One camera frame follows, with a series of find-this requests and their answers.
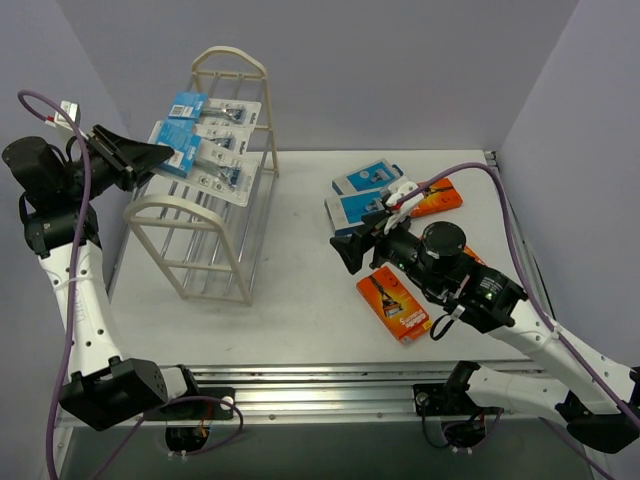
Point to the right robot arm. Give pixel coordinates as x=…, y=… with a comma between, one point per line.
x=595, y=399

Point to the upper blue Harry's box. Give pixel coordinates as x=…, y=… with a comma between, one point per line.
x=373, y=176

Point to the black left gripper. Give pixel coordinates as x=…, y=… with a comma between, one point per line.
x=112, y=157

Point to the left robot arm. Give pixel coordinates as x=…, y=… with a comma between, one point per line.
x=102, y=384

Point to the blue Gillette razor blister pack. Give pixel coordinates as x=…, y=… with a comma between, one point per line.
x=197, y=108

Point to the lower blue Harry's box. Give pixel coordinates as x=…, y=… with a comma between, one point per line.
x=345, y=212

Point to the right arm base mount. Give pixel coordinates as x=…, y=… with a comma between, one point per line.
x=433, y=400

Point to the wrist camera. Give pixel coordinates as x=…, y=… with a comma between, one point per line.
x=404, y=197
x=59, y=122

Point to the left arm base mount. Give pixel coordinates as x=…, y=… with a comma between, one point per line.
x=186, y=408

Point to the blue harry's box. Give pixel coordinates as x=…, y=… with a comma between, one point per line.
x=345, y=212
x=373, y=176

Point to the orange Gillette Fusion box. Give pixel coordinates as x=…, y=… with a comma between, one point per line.
x=394, y=305

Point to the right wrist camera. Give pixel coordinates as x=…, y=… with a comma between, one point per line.
x=404, y=197

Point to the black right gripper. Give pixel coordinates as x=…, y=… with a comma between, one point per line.
x=370, y=242

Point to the cream metal-rod shelf rack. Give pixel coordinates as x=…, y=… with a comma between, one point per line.
x=210, y=220

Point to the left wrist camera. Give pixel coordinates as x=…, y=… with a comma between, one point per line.
x=59, y=122

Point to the aluminium rail frame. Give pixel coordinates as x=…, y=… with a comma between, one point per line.
x=308, y=348

